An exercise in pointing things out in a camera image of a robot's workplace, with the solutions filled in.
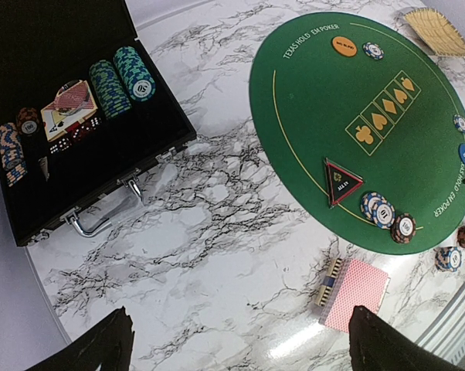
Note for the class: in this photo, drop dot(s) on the blue white chip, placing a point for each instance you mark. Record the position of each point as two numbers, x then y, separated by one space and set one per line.
373 51

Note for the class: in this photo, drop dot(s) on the small silver case keys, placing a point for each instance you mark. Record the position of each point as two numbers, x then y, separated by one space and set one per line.
44 167

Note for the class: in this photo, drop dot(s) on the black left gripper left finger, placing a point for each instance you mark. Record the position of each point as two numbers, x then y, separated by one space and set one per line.
106 346

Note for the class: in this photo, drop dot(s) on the orange big blind button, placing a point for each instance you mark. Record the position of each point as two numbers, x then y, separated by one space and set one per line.
344 46

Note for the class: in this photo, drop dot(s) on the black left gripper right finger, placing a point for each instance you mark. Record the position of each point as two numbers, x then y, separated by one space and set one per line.
375 345

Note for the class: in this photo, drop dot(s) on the black poker chip case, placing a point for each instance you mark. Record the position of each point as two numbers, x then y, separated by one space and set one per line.
45 44

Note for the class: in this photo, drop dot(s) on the green round poker mat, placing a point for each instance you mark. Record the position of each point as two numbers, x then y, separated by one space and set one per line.
389 121

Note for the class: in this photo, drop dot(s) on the boxed playing card deck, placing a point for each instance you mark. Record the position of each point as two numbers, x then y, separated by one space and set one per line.
57 125

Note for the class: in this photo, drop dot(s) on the blue white chip mat edge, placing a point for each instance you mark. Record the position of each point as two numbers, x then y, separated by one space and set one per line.
459 123

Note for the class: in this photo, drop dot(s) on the dark green chip row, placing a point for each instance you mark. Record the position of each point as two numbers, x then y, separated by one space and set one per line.
108 88

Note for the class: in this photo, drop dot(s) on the tan blue chip row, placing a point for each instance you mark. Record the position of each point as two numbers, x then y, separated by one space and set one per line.
11 154

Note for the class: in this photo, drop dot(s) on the blue tan chips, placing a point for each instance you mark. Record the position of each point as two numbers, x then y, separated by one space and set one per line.
378 210

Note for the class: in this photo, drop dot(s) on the red dice set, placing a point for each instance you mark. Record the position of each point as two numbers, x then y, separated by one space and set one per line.
77 135

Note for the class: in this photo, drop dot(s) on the brown 100 chips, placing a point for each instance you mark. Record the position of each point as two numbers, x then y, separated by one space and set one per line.
404 228

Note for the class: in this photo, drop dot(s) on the blue tan 10 chip stack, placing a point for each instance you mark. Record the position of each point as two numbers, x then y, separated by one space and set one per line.
448 259

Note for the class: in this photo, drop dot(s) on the black triangular all-in marker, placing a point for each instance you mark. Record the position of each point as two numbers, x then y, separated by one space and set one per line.
341 182

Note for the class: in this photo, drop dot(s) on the clear round dealer button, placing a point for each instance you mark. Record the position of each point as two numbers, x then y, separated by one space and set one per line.
71 97

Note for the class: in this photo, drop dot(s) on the red backed card deck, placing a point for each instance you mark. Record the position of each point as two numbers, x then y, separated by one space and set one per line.
349 283

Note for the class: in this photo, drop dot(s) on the teal 50 chip row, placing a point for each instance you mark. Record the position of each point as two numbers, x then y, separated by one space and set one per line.
137 79

